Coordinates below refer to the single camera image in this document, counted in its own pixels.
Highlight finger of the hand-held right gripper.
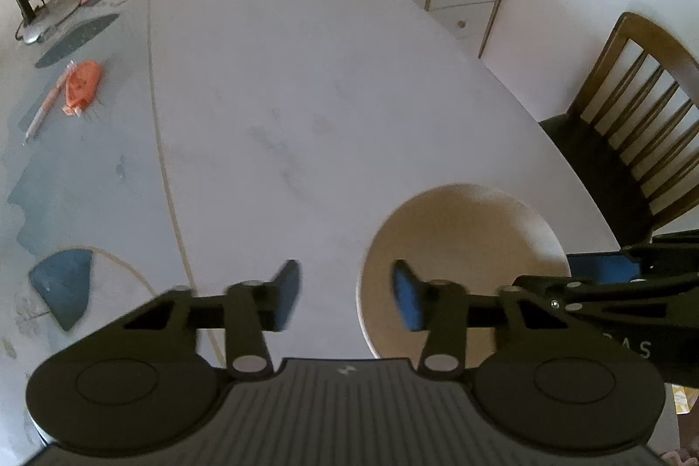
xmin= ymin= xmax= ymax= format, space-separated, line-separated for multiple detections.
xmin=513 ymin=272 xmax=699 ymax=318
xmin=566 ymin=232 xmax=699 ymax=282

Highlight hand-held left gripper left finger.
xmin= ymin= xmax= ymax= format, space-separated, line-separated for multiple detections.
xmin=109 ymin=259 xmax=303 ymax=380

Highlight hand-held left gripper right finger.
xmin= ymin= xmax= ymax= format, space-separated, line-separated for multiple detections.
xmin=391 ymin=259 xmax=547 ymax=380

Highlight cream bowl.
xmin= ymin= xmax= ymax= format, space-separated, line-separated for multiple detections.
xmin=356 ymin=183 xmax=573 ymax=360

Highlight dark wooden slatted chair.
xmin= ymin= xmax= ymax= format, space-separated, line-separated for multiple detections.
xmin=538 ymin=12 xmax=699 ymax=249

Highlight orange correction tape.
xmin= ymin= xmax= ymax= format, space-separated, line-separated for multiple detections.
xmin=62 ymin=60 xmax=103 ymax=118

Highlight pink pen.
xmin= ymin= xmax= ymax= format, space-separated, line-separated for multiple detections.
xmin=23 ymin=62 xmax=74 ymax=146

